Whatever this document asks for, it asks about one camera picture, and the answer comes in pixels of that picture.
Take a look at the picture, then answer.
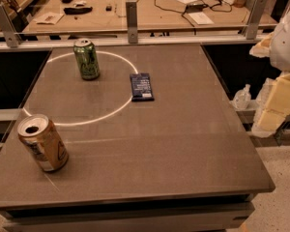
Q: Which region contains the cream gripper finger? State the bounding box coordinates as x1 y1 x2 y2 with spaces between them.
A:
251 72 290 137
249 33 274 58

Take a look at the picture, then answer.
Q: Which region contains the orange soda can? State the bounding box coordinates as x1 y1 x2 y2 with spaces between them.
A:
17 114 69 172

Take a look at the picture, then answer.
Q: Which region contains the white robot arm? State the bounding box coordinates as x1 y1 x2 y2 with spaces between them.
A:
249 11 290 137

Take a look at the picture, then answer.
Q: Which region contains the blue rxbar blueberry wrapper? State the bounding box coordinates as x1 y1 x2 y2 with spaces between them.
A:
130 73 155 102

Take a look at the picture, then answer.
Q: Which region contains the green soda can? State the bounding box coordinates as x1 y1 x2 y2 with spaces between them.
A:
73 38 100 80

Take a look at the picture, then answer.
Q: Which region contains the clear sanitizer bottle left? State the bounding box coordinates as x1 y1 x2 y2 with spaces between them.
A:
232 84 251 110

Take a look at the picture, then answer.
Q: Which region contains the white paper sheet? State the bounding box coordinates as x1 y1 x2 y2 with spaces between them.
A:
188 12 214 25

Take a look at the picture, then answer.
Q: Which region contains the black power adapter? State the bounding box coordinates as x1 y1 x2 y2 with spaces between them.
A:
186 2 207 13

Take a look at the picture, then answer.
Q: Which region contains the small black object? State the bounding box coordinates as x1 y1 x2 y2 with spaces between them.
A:
105 5 112 11

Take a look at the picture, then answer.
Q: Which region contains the black tool on desk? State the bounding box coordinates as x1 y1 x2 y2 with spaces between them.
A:
64 7 93 15

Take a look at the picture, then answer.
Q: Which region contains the wooden background desk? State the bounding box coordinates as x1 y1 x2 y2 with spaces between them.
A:
22 0 278 36

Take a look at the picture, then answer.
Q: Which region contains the white card on desk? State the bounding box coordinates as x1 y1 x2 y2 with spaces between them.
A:
34 12 64 25

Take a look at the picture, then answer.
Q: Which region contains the metal bracket right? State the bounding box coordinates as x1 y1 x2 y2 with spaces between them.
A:
243 0 268 40

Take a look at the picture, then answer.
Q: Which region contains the metal bracket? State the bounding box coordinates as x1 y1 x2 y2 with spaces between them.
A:
126 1 138 44
0 4 21 48
243 0 268 40

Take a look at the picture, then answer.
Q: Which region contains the black cable on desk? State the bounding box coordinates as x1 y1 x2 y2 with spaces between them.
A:
154 0 234 28

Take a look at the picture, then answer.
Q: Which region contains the metal bracket middle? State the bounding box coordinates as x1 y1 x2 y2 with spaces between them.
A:
126 1 138 44

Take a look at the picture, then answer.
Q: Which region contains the metal bracket left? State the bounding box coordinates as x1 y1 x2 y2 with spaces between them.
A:
0 4 21 48

